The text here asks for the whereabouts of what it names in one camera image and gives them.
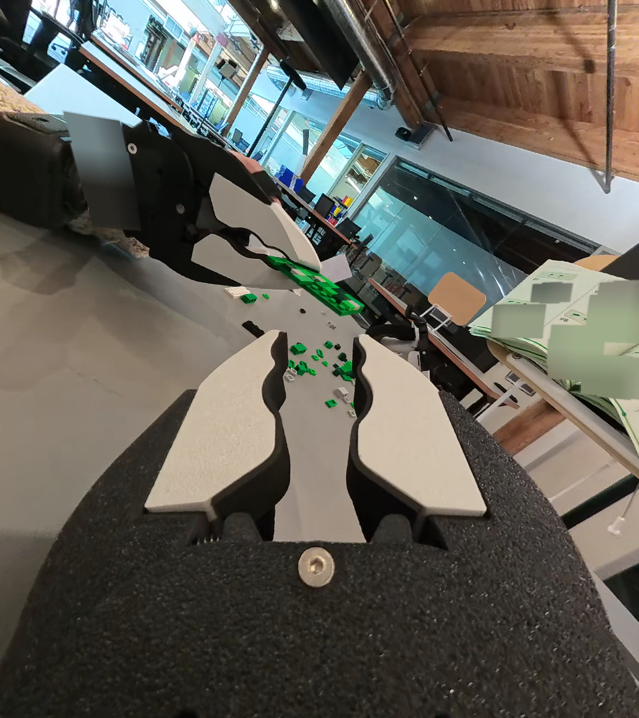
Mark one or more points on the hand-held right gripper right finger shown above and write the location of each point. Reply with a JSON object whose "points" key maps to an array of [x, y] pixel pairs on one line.
{"points": [[415, 449]]}

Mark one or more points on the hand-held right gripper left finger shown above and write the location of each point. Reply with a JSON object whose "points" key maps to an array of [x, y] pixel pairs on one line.
{"points": [[218, 443]]}

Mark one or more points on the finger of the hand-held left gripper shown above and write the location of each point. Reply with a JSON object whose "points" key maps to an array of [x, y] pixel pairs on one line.
{"points": [[263, 224], [229, 261]]}

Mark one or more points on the green mosaic lego plate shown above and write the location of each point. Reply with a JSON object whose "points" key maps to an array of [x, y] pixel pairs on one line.
{"points": [[330, 291]]}

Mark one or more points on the lego pieces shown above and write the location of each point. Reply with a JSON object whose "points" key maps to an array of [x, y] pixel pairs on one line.
{"points": [[297, 349]]}

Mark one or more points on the white lego plate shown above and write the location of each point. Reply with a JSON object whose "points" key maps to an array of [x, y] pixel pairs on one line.
{"points": [[236, 291]]}

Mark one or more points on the green lego brick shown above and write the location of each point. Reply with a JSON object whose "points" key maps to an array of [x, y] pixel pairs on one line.
{"points": [[249, 299]]}

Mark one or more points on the black lego plate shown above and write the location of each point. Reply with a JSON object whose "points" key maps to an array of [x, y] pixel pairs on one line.
{"points": [[253, 328]]}

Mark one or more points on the white paper sheet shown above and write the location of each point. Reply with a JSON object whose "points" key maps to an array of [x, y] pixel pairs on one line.
{"points": [[337, 269]]}

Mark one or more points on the black office chair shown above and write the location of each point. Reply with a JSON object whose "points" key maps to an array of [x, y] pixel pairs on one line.
{"points": [[392, 331]]}

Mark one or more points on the white book stand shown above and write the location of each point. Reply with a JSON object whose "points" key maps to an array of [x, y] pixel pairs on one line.
{"points": [[555, 401]]}

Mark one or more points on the black ceiling-hung screen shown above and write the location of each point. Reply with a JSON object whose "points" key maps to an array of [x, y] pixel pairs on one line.
{"points": [[325, 50]]}

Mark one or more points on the black swivel chair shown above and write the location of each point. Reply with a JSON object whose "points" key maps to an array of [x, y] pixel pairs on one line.
{"points": [[16, 33]]}

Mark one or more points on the wooden support post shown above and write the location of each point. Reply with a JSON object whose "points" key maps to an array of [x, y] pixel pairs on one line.
{"points": [[336, 126]]}

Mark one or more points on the metal air duct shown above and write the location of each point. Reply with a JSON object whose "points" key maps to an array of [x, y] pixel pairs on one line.
{"points": [[364, 50]]}

